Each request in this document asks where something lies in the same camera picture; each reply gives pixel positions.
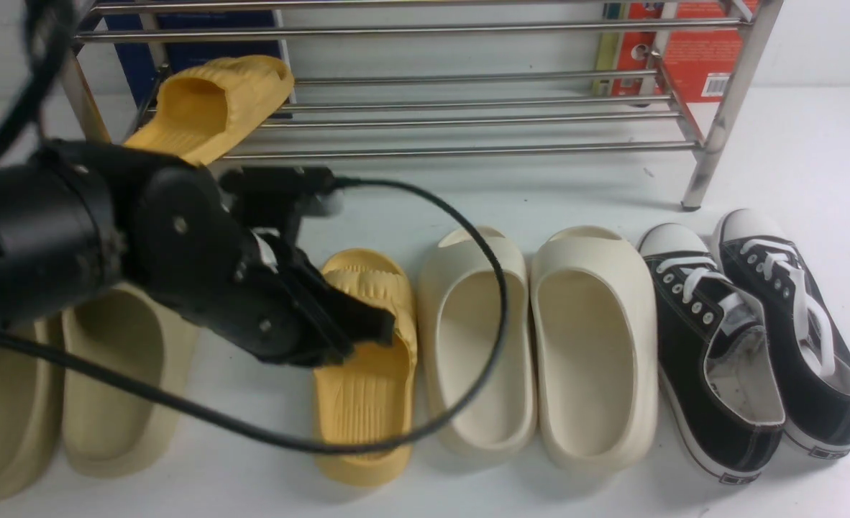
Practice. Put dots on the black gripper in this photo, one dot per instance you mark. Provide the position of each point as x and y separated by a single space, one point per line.
188 253

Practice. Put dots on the yellow rubber slipper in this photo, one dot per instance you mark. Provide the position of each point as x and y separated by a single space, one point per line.
371 396
203 113

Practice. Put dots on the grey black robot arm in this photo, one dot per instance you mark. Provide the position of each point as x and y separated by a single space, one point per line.
79 218

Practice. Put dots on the stainless steel shoe rack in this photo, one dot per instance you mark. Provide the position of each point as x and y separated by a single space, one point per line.
427 81

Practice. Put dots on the blue box behind rack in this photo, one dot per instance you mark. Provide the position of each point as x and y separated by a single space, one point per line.
146 65

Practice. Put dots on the red box behind rack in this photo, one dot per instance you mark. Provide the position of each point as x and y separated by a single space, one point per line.
699 62

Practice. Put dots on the left cream foam slide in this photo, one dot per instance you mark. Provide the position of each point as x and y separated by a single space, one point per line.
458 313

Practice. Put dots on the cream foam slide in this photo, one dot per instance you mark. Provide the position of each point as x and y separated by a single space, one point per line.
594 312
458 313

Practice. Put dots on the right cream foam slide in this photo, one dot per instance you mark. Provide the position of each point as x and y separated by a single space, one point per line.
594 312

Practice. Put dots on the left khaki foam slide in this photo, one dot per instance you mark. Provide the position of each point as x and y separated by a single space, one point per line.
31 397

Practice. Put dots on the left black canvas sneaker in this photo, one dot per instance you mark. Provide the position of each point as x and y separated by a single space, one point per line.
714 359

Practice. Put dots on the black canvas sneaker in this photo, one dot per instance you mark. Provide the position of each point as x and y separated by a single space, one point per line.
810 358
714 359

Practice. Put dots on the right black canvas sneaker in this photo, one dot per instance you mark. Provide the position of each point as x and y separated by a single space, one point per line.
810 358

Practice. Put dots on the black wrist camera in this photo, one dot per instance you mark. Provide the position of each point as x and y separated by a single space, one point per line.
280 198

